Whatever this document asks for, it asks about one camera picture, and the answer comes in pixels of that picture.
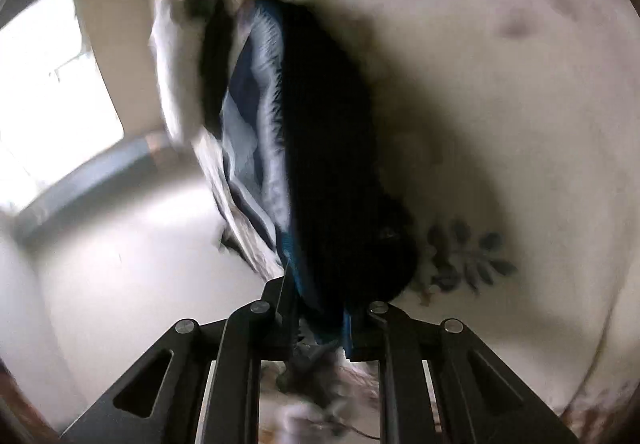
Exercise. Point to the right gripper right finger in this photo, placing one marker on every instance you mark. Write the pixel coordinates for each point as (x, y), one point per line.
(439, 383)

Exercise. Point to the navy patterned knit garment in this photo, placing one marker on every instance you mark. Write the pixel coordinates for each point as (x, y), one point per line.
(295, 118)

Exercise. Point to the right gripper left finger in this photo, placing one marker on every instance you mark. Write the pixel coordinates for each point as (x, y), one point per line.
(197, 383)

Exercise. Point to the floral bed blanket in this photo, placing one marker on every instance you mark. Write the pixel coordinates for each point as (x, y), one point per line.
(511, 130)

